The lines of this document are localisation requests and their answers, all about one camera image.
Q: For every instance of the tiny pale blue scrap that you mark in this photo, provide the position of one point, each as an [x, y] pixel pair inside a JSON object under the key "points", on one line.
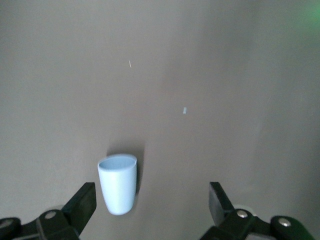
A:
{"points": [[184, 110]]}

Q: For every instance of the light blue plastic cup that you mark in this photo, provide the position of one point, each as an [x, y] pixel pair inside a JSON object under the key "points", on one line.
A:
{"points": [[117, 187]]}

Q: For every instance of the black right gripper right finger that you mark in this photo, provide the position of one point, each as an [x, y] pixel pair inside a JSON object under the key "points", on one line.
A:
{"points": [[222, 215]]}

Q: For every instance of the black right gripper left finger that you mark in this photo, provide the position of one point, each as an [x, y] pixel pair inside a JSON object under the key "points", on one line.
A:
{"points": [[77, 212]]}

